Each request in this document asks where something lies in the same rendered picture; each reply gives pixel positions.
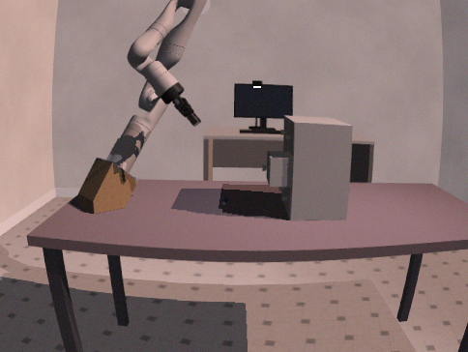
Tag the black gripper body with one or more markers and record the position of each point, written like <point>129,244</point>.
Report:
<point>172,93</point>

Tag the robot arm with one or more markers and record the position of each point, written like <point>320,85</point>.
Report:
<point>128,146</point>

